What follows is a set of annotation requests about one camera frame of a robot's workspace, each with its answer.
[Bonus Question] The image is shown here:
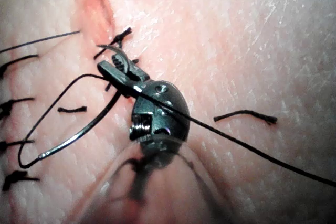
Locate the tissue pad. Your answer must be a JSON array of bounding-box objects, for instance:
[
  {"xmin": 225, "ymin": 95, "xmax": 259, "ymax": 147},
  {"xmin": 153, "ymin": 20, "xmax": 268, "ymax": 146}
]
[{"xmin": 0, "ymin": 0, "xmax": 336, "ymax": 224}]

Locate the left arm needle driver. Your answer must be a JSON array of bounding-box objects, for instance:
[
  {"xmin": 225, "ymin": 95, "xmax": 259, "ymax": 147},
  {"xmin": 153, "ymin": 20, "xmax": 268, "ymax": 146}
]
[{"xmin": 129, "ymin": 79, "xmax": 191, "ymax": 151}]

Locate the left arm needle driver jaw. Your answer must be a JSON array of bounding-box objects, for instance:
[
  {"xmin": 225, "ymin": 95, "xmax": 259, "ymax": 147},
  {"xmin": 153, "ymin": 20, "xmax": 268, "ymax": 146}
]
[
  {"xmin": 111, "ymin": 54, "xmax": 151, "ymax": 84},
  {"xmin": 97, "ymin": 60, "xmax": 142, "ymax": 99}
]

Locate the curved steel needle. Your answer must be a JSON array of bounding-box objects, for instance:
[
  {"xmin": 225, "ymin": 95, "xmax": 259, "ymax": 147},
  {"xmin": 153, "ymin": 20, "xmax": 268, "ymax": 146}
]
[{"xmin": 38, "ymin": 44, "xmax": 131, "ymax": 160}]

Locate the short black thread piece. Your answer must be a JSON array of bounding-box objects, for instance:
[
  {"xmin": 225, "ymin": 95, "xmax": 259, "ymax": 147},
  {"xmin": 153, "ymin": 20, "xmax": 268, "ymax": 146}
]
[
  {"xmin": 213, "ymin": 109, "xmax": 278, "ymax": 126},
  {"xmin": 57, "ymin": 105, "xmax": 88, "ymax": 114}
]

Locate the black stitching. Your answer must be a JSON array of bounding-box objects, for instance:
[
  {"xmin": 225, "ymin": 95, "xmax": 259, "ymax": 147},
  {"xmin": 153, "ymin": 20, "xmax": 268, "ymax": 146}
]
[
  {"xmin": 93, "ymin": 26, "xmax": 140, "ymax": 92},
  {"xmin": 0, "ymin": 30, "xmax": 81, "ymax": 193}
]

